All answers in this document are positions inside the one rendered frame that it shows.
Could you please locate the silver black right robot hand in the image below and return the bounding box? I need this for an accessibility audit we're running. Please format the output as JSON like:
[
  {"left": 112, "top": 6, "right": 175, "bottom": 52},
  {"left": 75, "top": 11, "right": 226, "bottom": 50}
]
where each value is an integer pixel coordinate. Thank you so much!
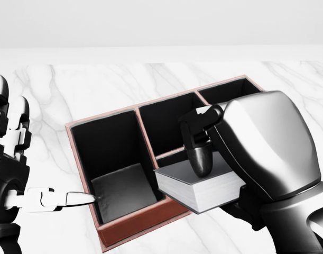
[{"left": 178, "top": 90, "right": 322, "bottom": 231}]

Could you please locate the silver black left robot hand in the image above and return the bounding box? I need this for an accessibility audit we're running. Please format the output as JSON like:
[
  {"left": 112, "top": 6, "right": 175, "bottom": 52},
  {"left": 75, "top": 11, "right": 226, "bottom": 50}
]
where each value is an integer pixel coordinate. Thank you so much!
[{"left": 0, "top": 74, "right": 98, "bottom": 225}]

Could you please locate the grey hardcover book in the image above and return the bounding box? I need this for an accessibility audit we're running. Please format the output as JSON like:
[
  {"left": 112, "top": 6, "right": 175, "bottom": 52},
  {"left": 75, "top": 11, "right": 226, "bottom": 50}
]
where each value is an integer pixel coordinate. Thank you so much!
[{"left": 153, "top": 151, "right": 247, "bottom": 214}]

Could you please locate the red-brown desk caddy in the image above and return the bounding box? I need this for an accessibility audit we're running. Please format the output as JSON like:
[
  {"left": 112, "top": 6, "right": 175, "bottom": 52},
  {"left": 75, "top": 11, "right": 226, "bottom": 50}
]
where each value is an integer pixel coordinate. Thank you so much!
[{"left": 65, "top": 75, "right": 266, "bottom": 253}]

